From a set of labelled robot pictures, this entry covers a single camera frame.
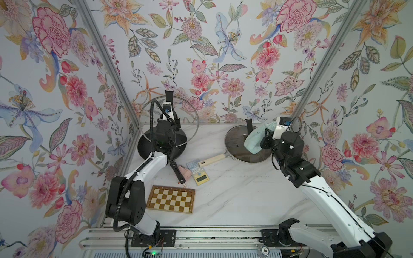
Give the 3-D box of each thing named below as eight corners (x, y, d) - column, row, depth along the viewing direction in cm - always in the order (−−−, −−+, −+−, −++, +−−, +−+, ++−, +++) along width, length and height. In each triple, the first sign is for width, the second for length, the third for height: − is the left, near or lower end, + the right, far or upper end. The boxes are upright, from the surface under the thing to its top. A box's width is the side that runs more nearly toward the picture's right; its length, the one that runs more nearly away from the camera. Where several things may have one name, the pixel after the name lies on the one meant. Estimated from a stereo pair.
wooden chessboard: (147, 208, 84) (145, 207, 82) (154, 186, 91) (153, 184, 89) (192, 214, 82) (192, 212, 80) (195, 191, 90) (195, 189, 88)
